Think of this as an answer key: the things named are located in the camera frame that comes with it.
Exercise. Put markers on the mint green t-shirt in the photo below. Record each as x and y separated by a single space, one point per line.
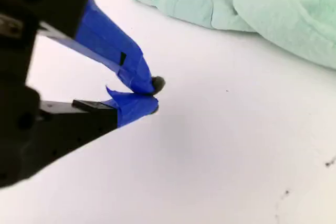
262 11

